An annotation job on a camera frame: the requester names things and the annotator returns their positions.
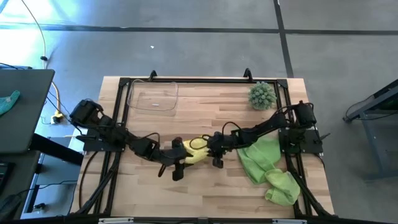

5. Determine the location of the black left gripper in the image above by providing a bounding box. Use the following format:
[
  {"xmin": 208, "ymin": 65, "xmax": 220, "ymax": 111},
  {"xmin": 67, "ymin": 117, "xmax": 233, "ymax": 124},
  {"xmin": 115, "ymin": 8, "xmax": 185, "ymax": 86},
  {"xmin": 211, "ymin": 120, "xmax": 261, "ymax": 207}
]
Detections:
[{"xmin": 154, "ymin": 136, "xmax": 188, "ymax": 182}]

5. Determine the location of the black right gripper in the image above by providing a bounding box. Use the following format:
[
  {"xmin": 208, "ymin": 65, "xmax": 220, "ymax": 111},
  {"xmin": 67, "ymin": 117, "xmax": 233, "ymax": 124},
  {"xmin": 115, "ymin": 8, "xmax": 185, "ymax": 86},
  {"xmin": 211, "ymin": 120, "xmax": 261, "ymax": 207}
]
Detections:
[{"xmin": 206, "ymin": 131, "xmax": 239, "ymax": 170}]

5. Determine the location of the yellow microfiber towel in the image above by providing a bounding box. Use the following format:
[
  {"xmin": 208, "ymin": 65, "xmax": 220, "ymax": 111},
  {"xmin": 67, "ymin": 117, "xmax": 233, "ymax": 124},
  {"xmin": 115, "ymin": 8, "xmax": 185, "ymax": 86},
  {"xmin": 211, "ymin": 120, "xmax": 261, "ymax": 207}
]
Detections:
[{"xmin": 182, "ymin": 138, "xmax": 211, "ymax": 165}]

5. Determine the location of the clear plastic basket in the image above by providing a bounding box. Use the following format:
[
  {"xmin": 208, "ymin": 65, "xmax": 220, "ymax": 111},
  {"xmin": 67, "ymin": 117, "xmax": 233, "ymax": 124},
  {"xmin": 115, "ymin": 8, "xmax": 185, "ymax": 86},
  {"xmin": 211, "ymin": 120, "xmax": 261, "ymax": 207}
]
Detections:
[{"xmin": 126, "ymin": 78, "xmax": 180, "ymax": 113}]

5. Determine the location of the light green microfiber towel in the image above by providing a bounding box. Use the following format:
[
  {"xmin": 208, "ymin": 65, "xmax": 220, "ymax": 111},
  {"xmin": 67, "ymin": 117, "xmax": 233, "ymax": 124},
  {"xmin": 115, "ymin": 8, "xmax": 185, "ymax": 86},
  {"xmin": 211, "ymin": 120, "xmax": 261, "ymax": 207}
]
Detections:
[{"xmin": 264, "ymin": 169, "xmax": 302, "ymax": 207}]

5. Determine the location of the artificial potted plant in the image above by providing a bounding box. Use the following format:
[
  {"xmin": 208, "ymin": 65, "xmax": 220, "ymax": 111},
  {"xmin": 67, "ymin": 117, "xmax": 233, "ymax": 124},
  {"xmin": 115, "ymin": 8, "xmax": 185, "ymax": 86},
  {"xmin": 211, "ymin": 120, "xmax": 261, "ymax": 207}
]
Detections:
[{"xmin": 248, "ymin": 81, "xmax": 277, "ymax": 111}]

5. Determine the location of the black desk crossbar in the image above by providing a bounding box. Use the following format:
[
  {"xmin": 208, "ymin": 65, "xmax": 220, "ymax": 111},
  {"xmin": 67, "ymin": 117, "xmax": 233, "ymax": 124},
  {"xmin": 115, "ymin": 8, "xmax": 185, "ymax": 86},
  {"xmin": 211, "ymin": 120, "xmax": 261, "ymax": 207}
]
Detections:
[{"xmin": 29, "ymin": 133, "xmax": 85, "ymax": 166}]

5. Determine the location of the dark grey side desk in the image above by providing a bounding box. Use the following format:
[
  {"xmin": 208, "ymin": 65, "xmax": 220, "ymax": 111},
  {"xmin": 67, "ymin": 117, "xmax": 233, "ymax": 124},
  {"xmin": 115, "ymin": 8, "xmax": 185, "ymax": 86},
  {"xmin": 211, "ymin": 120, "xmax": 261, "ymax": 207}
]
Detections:
[{"xmin": 0, "ymin": 68, "xmax": 56, "ymax": 156}]

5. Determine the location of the black grey equipment stand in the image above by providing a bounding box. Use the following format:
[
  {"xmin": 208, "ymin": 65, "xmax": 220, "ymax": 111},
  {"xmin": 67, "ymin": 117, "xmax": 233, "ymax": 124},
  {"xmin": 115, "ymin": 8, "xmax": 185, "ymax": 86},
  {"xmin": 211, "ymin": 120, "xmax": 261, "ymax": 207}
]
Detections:
[{"xmin": 343, "ymin": 79, "xmax": 398, "ymax": 124}]

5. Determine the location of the teal cloth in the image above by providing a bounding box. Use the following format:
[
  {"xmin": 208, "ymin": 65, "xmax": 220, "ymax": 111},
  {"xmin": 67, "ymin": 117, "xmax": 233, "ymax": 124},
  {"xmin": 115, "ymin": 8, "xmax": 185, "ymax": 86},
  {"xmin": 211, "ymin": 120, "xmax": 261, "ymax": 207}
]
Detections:
[{"xmin": 0, "ymin": 90, "xmax": 21, "ymax": 118}]

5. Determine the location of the black right camera cable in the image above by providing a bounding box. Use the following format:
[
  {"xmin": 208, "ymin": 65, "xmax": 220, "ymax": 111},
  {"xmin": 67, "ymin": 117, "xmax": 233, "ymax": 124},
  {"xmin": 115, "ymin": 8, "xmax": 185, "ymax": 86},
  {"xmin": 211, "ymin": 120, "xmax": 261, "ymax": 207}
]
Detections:
[{"xmin": 189, "ymin": 120, "xmax": 243, "ymax": 151}]

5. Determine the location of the black camera cable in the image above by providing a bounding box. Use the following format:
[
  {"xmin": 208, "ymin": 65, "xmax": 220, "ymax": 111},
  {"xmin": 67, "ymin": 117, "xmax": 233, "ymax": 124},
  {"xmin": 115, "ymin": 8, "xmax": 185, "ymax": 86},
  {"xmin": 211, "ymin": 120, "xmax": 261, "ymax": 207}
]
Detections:
[
  {"xmin": 189, "ymin": 120, "xmax": 243, "ymax": 151},
  {"xmin": 141, "ymin": 132, "xmax": 169, "ymax": 179}
]

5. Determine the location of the black left camera cable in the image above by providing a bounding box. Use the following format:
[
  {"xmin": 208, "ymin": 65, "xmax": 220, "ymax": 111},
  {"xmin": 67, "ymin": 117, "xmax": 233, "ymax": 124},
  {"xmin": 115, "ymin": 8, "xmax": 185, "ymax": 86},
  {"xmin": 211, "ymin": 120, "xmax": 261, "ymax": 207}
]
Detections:
[{"xmin": 141, "ymin": 132, "xmax": 169, "ymax": 179}]

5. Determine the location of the black aluminium table frame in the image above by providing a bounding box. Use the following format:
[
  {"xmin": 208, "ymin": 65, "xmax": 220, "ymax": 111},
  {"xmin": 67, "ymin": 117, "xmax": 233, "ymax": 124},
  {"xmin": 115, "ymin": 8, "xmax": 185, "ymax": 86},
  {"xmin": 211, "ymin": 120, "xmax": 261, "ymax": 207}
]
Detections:
[{"xmin": 72, "ymin": 76, "xmax": 336, "ymax": 220}]

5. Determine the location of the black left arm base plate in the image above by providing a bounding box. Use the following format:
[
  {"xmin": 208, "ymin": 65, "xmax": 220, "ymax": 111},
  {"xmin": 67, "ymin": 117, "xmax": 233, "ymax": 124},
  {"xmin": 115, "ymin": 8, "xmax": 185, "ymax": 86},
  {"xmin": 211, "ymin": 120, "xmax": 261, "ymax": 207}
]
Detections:
[{"xmin": 83, "ymin": 127, "xmax": 128, "ymax": 152}]

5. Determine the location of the silver edge bracket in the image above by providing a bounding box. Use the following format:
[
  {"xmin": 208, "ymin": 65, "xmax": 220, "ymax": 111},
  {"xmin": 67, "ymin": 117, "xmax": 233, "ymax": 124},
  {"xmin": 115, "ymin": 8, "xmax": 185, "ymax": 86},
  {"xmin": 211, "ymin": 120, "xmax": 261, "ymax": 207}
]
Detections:
[
  {"xmin": 272, "ymin": 218, "xmax": 308, "ymax": 224},
  {"xmin": 98, "ymin": 217, "xmax": 135, "ymax": 224}
]

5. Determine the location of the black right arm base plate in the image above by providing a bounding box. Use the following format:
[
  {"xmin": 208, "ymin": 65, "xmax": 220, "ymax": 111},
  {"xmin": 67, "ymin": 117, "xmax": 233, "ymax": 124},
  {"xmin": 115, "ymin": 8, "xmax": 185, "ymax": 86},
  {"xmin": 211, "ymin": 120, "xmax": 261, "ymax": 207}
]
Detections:
[{"xmin": 279, "ymin": 128, "xmax": 324, "ymax": 155}]

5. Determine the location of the yellow power cable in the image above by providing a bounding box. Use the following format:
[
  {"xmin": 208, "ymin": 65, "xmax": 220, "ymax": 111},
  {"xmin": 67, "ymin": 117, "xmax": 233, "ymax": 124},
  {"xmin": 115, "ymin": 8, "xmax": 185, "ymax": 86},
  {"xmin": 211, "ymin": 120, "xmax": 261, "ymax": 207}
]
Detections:
[{"xmin": 50, "ymin": 81, "xmax": 65, "ymax": 124}]

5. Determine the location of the white floor cable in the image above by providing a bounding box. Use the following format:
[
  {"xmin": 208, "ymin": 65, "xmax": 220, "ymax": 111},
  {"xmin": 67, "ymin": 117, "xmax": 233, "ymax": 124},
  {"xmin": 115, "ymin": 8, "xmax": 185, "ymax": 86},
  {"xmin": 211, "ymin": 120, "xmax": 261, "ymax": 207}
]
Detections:
[{"xmin": 20, "ymin": 0, "xmax": 48, "ymax": 70}]

